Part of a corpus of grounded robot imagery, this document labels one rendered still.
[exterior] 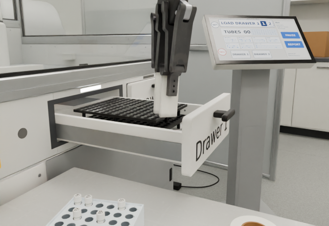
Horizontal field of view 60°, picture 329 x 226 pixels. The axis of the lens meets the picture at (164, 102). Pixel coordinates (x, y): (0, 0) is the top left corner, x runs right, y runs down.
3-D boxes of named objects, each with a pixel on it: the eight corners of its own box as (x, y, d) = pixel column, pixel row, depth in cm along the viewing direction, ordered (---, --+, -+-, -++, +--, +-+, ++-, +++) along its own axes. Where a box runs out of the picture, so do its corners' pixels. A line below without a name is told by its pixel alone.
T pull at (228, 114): (235, 114, 64) (235, 108, 63) (226, 122, 57) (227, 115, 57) (219, 113, 65) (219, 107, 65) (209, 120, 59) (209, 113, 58)
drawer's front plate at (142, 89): (169, 101, 118) (170, 75, 116) (132, 117, 92) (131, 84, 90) (166, 101, 119) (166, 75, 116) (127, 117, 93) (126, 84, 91)
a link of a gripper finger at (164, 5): (183, 5, 45) (187, 3, 44) (182, 76, 46) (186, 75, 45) (160, 2, 44) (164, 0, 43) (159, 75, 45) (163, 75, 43)
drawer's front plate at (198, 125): (228, 133, 76) (230, 92, 74) (190, 178, 51) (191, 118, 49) (222, 132, 77) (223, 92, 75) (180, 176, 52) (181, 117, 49)
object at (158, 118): (187, 106, 74) (187, 104, 74) (155, 122, 59) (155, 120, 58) (180, 105, 75) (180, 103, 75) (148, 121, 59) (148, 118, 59)
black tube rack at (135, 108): (186, 127, 75) (187, 103, 74) (155, 149, 60) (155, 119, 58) (117, 118, 85) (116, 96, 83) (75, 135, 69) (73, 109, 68)
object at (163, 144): (221, 128, 75) (221, 106, 74) (184, 165, 53) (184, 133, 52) (99, 113, 93) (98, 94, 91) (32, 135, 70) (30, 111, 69)
